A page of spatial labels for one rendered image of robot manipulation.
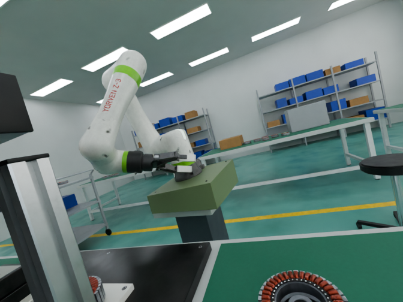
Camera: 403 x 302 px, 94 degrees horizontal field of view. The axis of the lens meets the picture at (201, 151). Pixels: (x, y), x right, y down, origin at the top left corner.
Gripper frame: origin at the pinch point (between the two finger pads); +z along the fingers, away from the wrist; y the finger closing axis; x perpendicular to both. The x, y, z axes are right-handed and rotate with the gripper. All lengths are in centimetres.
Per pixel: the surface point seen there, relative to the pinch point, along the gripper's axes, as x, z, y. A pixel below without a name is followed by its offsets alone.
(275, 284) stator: 36, 8, -45
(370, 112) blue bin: -264, 512, 258
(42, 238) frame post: 29, -19, -59
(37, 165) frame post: 24, -20, -60
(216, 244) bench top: 31.3, 4.0, -22.7
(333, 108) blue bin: -292, 433, 285
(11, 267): 33, -31, -41
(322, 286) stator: 36, 13, -48
